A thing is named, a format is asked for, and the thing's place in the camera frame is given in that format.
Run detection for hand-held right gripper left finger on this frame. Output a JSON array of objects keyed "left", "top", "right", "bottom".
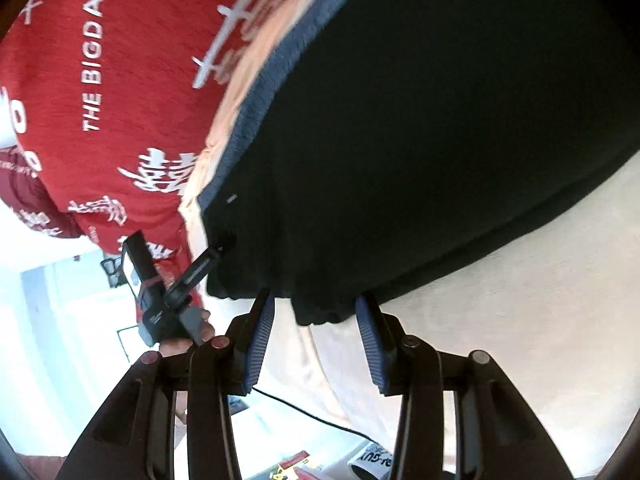
[{"left": 55, "top": 287, "right": 277, "bottom": 480}]

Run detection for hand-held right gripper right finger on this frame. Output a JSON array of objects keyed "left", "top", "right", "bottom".
[{"left": 354, "top": 293, "right": 576, "bottom": 480}]

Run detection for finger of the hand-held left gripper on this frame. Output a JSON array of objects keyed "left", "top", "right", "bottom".
[
  {"left": 122, "top": 231, "right": 162, "bottom": 289},
  {"left": 169, "top": 234, "right": 237, "bottom": 302}
]

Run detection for black pants blue waistband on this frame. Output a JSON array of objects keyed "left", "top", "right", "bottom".
[{"left": 196, "top": 0, "right": 640, "bottom": 327}]

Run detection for person's left hand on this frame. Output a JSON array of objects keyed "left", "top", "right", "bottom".
[{"left": 159, "top": 309, "right": 218, "bottom": 359}]

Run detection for white roll black print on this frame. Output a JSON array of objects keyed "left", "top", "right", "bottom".
[{"left": 349, "top": 437, "right": 397, "bottom": 480}]

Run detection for red pillow white letters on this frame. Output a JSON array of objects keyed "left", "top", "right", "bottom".
[{"left": 0, "top": 147, "right": 83, "bottom": 242}]

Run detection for red yellow packet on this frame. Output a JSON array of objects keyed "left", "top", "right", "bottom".
[{"left": 250, "top": 450, "right": 328, "bottom": 480}]

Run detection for peach cloth mat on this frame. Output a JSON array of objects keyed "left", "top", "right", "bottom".
[{"left": 176, "top": 0, "right": 640, "bottom": 478}]

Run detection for red printed blanket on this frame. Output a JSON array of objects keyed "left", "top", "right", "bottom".
[{"left": 0, "top": 0, "right": 312, "bottom": 311}]

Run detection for black cable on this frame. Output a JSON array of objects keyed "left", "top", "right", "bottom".
[{"left": 250, "top": 385, "right": 373, "bottom": 442}]

